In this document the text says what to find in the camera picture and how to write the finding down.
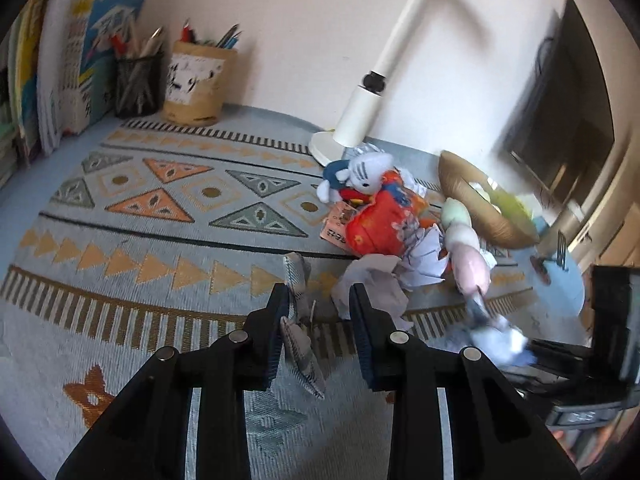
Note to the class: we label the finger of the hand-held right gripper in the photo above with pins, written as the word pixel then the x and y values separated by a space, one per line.
pixel 565 350
pixel 550 382

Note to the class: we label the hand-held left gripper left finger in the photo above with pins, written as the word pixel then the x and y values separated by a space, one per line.
pixel 280 330

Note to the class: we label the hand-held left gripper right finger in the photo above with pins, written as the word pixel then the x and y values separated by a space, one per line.
pixel 361 330

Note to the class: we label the grey plaid cloth piece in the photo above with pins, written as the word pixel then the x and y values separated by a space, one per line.
pixel 297 280
pixel 305 365

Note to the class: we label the white blue paper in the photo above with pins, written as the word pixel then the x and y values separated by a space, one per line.
pixel 500 345

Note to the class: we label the pastel plush toy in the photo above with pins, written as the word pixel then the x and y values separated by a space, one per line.
pixel 467 260

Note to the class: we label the white blue plush cat toy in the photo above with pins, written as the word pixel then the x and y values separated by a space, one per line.
pixel 362 167

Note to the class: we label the brown woven basket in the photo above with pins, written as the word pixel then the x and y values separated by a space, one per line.
pixel 465 175

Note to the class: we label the beige wooden shelf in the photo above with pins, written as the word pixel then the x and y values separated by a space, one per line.
pixel 600 240

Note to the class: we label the black metal clip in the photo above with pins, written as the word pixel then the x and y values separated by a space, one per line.
pixel 561 250

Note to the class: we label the crumpled lilac striped paper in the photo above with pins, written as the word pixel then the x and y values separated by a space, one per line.
pixel 420 265

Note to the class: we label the pink card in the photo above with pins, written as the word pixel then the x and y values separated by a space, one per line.
pixel 335 230

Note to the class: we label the red orange plush toy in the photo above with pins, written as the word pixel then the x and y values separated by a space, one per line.
pixel 380 225

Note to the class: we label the green soft toy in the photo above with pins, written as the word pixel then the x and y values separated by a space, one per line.
pixel 510 210

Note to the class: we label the patterned woven mat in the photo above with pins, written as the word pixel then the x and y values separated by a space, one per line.
pixel 150 240

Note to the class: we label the dark monitor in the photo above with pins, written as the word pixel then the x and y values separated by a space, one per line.
pixel 565 110

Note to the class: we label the white desk lamp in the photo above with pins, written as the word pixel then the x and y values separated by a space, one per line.
pixel 357 110

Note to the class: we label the tan paper pen holder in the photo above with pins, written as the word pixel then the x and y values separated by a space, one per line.
pixel 195 105

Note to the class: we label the black mesh pen holder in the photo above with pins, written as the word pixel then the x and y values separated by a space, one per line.
pixel 137 90

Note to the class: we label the bunch of pens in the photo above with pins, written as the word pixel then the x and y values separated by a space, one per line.
pixel 227 40

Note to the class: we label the blue book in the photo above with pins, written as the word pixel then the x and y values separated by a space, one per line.
pixel 107 85

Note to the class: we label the stack of books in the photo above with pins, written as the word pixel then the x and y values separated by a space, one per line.
pixel 50 85

